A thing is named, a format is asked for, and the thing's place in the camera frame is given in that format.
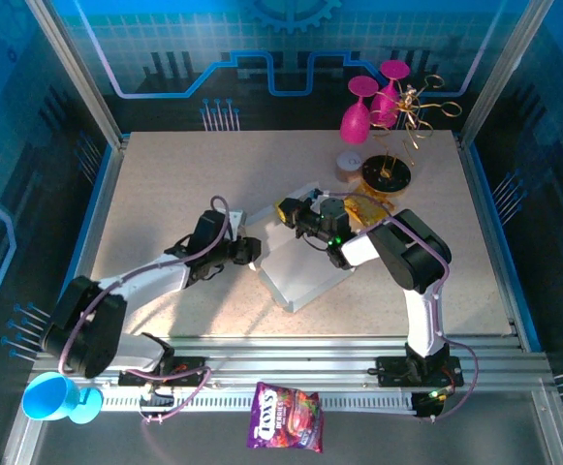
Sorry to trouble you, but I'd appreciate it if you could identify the white paper box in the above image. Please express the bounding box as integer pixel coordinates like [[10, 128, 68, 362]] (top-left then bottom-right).
[[244, 181, 355, 314]]

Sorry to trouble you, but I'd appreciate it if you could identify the black electronics box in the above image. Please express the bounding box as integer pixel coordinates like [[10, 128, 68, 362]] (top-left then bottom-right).
[[414, 387, 456, 419], [138, 385, 175, 423]]

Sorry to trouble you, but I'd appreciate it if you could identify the yellow snack packet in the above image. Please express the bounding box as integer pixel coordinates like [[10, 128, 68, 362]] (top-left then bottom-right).
[[343, 182, 398, 229]]

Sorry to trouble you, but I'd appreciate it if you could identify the pink wine glass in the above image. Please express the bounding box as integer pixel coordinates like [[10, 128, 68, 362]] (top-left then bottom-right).
[[368, 60, 412, 130], [339, 76, 380, 145]]

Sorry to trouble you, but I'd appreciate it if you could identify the purple candy bag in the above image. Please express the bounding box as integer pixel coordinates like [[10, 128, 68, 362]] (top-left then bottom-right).
[[245, 381, 325, 454]]

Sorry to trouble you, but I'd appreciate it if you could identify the blue plastic goblet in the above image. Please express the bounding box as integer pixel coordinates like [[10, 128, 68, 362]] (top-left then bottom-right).
[[21, 371, 105, 426]]

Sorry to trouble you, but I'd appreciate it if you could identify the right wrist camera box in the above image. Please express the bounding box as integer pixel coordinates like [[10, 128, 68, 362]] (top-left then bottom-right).
[[309, 187, 346, 222]]

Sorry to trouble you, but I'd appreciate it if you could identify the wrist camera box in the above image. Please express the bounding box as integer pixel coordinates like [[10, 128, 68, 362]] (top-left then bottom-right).
[[226, 207, 249, 239], [309, 187, 346, 222]]

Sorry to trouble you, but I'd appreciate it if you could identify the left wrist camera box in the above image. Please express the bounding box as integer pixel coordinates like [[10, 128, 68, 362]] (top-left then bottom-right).
[[226, 207, 249, 239]]

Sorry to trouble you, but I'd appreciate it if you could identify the gold wire glass rack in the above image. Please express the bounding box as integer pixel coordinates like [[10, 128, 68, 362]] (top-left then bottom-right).
[[360, 72, 464, 198]]

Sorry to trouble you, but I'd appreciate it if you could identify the aluminium frame rail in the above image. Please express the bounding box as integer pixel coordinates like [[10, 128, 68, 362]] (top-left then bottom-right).
[[33, 336, 553, 396]]

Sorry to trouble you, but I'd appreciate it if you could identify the aluminium side rail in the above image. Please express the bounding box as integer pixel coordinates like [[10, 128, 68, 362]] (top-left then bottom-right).
[[454, 133, 539, 350], [43, 135, 130, 353]]

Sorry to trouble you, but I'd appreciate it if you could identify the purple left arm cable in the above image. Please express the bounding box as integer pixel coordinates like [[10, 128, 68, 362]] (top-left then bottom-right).
[[60, 195, 230, 426]]

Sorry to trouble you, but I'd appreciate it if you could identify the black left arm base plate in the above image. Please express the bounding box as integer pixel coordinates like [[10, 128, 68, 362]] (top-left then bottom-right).
[[117, 356, 205, 388]]

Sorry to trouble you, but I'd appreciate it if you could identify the white slotted cable duct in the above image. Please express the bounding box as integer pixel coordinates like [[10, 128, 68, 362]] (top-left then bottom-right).
[[101, 390, 421, 413]]

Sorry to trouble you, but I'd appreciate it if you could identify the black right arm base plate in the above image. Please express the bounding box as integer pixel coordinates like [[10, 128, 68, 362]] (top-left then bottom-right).
[[375, 356, 465, 388]]

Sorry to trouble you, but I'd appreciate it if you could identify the aluminium frame post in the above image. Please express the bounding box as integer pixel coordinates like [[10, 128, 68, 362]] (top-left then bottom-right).
[[457, 0, 556, 146], [23, 0, 128, 149]]

